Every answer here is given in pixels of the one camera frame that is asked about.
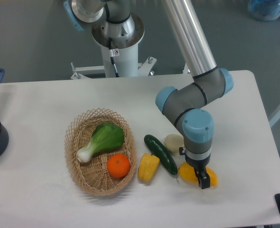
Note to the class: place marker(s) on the yellow bell pepper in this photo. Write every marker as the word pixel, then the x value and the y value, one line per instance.
pixel 147 168

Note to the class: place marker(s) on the yellow mango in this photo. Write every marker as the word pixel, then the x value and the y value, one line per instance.
pixel 187 173

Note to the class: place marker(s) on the orange fruit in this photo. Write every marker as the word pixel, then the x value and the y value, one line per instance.
pixel 118 165

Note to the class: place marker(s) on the green cucumber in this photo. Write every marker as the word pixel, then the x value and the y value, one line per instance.
pixel 160 151

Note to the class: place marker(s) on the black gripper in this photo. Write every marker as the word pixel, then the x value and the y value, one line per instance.
pixel 199 162

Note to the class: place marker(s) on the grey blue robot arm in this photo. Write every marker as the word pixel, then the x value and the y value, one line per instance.
pixel 182 107

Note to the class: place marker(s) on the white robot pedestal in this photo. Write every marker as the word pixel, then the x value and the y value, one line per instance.
pixel 119 44

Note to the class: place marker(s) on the woven wicker basket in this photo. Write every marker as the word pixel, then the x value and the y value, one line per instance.
pixel 92 177

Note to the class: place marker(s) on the blue plastic bag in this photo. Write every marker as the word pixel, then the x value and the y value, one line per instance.
pixel 264 10

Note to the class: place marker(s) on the green bok choy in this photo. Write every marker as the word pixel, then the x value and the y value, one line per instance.
pixel 106 136

